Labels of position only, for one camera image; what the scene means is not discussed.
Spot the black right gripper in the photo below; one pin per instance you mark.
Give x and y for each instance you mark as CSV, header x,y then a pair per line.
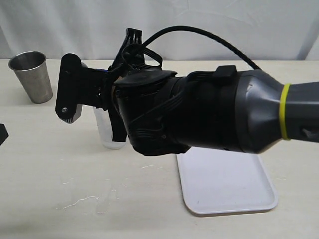
x,y
78,84

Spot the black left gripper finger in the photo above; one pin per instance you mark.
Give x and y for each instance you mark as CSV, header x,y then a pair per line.
x,y
3,133

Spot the clear tall plastic container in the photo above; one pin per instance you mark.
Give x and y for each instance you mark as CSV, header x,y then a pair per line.
x,y
105,130

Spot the stainless steel cup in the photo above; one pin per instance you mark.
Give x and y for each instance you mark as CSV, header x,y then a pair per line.
x,y
31,70

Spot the blue container lid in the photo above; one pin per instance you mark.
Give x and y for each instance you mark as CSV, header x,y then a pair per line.
x,y
103,70

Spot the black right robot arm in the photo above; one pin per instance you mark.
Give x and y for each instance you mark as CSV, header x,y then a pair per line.
x,y
160,113

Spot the white plastic tray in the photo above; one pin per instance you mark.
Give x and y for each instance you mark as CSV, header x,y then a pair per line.
x,y
217,182

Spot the white backdrop curtain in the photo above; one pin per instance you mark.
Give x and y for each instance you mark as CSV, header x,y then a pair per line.
x,y
95,29

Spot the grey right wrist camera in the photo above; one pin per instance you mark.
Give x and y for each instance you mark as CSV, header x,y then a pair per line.
x,y
78,112

